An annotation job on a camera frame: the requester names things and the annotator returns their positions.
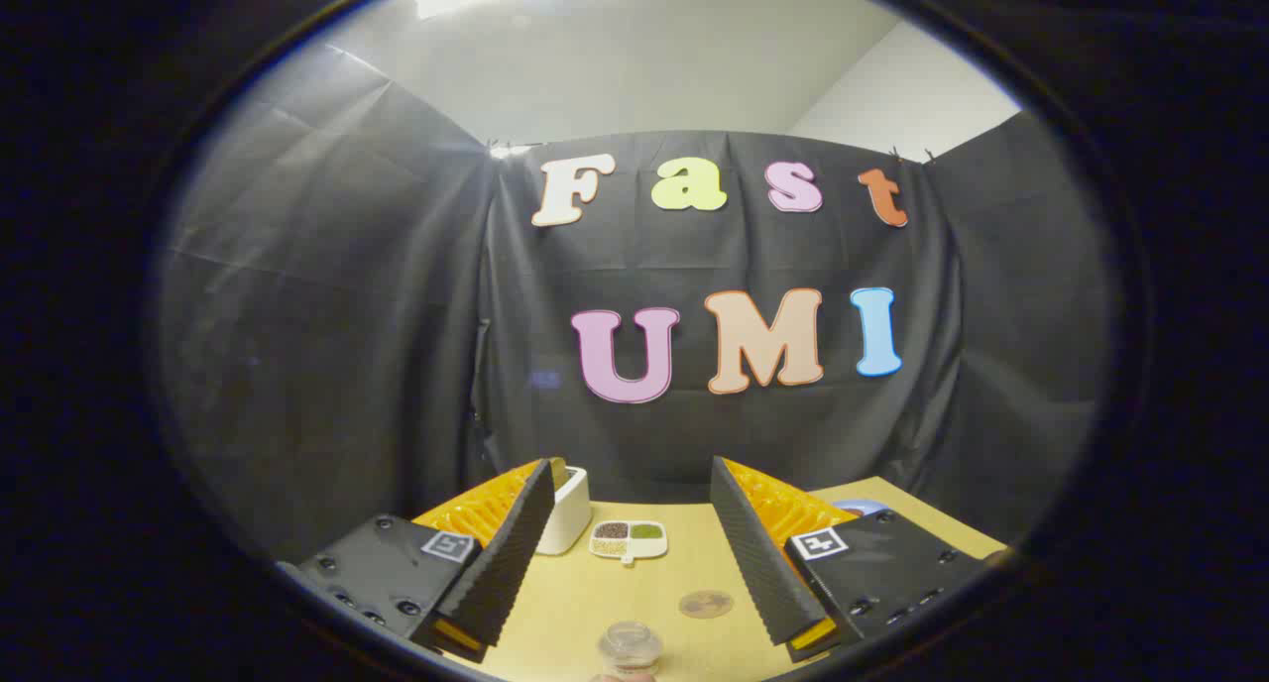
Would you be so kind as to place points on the green beans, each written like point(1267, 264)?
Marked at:
point(646, 531)

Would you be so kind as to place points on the white toaster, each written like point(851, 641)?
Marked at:
point(567, 518)

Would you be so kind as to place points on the white divided dish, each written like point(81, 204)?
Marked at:
point(644, 545)

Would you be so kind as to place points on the clear glass bottle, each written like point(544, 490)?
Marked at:
point(630, 647)

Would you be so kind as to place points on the light blue plate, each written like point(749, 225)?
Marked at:
point(861, 507)

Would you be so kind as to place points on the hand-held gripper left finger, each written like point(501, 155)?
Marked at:
point(516, 553)

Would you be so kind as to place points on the pale yellow beans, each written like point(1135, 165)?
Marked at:
point(610, 547)

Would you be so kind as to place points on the light wooden table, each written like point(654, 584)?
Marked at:
point(684, 573)

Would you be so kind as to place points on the brown toast slice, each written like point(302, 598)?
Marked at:
point(559, 472)

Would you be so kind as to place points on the round brown coaster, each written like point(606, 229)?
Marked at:
point(706, 604)

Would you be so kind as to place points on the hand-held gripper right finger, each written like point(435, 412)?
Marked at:
point(758, 563)

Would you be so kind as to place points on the dark brown beans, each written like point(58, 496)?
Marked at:
point(611, 530)

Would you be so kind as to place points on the black backdrop cloth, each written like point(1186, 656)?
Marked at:
point(397, 315)

